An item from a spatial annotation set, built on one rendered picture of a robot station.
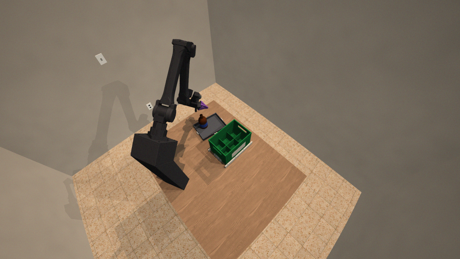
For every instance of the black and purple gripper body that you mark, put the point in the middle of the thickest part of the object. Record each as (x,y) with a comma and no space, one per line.
(198,106)

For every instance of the green plastic crate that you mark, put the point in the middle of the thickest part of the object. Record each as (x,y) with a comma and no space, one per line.
(229,141)

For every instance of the brown bottle with blue label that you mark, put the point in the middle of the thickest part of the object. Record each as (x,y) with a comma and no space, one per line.
(202,121)

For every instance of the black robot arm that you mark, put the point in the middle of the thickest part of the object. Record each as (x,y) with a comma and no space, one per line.
(179,65)

